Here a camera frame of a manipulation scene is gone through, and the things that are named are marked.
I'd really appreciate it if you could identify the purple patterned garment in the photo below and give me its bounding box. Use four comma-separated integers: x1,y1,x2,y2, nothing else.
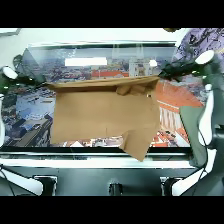
173,27,224,72

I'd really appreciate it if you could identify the dark green garment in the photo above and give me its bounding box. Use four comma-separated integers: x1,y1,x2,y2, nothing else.
179,105,208,169

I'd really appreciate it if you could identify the brown garment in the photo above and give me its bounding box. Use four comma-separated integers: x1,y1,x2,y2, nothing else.
46,75,162,163

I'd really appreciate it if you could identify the silver frame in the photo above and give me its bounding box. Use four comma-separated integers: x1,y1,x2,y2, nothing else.
0,151,224,197

